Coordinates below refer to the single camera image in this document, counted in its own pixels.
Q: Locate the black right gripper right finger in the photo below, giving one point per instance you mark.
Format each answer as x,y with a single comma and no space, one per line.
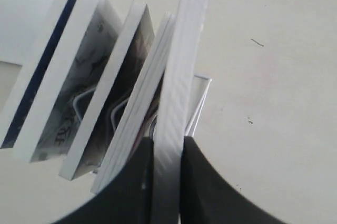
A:
205,197

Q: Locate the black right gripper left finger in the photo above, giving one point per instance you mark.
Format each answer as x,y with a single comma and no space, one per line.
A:
127,198

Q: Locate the blue moon cover book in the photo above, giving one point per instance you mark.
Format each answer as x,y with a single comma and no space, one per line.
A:
173,109

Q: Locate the black spine book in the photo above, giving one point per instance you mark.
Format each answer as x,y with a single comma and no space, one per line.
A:
121,72

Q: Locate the grey white spine book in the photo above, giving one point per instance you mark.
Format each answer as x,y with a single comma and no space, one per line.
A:
132,125

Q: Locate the dark brown gold-print book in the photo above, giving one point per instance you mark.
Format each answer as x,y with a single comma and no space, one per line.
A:
30,76

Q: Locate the red and teal book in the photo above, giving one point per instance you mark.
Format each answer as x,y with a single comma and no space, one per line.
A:
76,66

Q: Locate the white wire book rack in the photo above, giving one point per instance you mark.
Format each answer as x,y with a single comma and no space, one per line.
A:
196,103

